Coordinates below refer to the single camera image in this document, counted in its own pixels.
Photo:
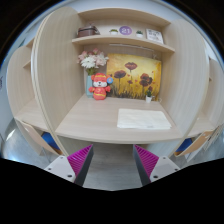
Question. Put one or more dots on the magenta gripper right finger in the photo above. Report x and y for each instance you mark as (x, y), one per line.
(151, 167)

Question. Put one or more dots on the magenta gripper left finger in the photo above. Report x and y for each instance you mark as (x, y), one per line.
(73, 168)

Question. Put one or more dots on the white folded towel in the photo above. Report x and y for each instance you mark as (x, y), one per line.
(142, 119)

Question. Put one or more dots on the left wooden chair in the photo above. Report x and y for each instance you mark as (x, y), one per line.
(45, 140)

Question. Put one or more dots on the wooden chair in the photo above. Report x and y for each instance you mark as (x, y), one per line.
(45, 140)
(204, 140)

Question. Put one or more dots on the right wooden chair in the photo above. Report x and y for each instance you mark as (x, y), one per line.
(204, 140)

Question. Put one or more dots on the small potted plant on desk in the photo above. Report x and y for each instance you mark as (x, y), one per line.
(148, 96)

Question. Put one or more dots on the red plush toy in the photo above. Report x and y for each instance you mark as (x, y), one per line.
(100, 86)

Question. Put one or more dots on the wooden desk shelf unit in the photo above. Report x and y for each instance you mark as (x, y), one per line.
(46, 85)

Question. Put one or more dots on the poppy flower painting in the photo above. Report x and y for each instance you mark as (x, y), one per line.
(133, 76)

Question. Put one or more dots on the flower bouquet in blue vase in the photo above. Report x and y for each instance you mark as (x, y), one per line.
(91, 61)

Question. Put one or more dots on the white framed picture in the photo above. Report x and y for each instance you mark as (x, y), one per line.
(154, 35)

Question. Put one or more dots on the small plant right on shelf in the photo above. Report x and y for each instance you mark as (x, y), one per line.
(139, 34)

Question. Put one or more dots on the small plant on shelf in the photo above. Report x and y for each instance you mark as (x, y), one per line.
(113, 31)
(139, 34)

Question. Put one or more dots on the dark brown box on shelf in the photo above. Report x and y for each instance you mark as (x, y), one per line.
(87, 31)

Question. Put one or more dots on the purple round number sign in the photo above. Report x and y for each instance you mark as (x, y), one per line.
(125, 30)

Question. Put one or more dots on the small plant left on shelf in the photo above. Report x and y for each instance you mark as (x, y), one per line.
(113, 31)

